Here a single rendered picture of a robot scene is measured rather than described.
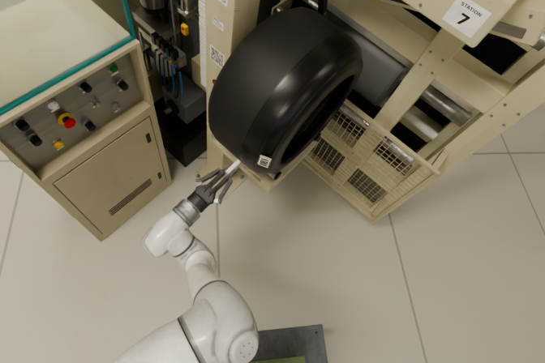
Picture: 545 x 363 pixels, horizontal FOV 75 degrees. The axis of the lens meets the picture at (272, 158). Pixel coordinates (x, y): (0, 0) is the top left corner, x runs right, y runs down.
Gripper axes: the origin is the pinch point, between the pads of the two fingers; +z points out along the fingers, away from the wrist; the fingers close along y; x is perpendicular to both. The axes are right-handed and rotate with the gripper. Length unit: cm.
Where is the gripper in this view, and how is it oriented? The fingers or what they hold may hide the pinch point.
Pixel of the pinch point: (233, 167)
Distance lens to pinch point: 133.9
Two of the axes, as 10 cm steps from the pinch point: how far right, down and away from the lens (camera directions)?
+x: -0.6, 3.7, 9.3
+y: -7.4, -6.4, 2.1
